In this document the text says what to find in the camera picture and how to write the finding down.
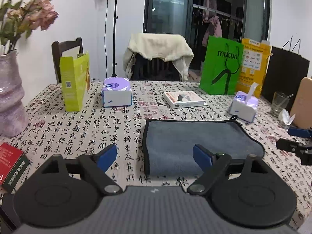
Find black paper bag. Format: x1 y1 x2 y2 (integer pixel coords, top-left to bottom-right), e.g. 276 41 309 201
261 47 310 111

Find cream cloth on chair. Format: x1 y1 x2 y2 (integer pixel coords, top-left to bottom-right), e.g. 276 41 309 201
123 33 194 81

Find green mucun paper bag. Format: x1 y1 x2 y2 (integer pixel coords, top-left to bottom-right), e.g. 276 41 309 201
199 36 243 95

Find left purple tissue pack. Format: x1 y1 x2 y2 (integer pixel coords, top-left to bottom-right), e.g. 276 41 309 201
102 77 133 107

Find dark wooden chair left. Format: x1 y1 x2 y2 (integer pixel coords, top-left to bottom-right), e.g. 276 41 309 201
51 37 83 83

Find pink ceramic vase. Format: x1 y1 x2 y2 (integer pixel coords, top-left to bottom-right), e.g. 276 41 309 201
1 50 28 137

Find purple and grey towel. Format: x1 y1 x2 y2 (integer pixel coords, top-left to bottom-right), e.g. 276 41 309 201
142 115 265 177

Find dark framed window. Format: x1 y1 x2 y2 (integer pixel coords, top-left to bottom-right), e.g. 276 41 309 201
143 0 270 70

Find purple tissue pack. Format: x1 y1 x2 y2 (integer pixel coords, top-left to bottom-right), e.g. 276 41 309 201
102 77 133 107
228 82 259 123

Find studio light on stand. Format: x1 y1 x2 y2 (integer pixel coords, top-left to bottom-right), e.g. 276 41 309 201
112 0 118 77

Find black smartphone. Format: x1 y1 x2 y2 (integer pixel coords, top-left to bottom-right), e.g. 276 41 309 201
1 193 21 234

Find red and black box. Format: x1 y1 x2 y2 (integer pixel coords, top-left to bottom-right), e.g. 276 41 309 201
0 143 30 193

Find right purple tissue pack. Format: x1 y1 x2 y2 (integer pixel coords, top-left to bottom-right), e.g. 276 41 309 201
228 82 259 123

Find yellow printed bag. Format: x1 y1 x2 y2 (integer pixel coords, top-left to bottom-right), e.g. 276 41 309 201
236 38 272 98

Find white flat product box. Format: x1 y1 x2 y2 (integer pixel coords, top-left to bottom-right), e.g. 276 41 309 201
163 91 206 109

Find dried pink roses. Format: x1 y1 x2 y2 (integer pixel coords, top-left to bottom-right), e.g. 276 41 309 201
1 0 59 55

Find yellow-green paper box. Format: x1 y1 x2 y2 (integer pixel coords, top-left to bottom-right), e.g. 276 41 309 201
60 53 90 112

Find calligraphy print tablecloth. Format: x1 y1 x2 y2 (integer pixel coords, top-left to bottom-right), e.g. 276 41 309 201
1 81 311 228

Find clear drinking glass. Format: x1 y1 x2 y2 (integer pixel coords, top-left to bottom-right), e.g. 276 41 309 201
270 91 293 117

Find chair with cream cloth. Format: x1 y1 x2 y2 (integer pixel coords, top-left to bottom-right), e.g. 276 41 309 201
130 53 181 81

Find pink hard case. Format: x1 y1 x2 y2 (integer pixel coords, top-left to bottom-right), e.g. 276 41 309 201
290 77 312 129

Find crumpled white paper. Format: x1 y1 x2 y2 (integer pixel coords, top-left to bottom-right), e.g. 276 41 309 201
278 109 296 126

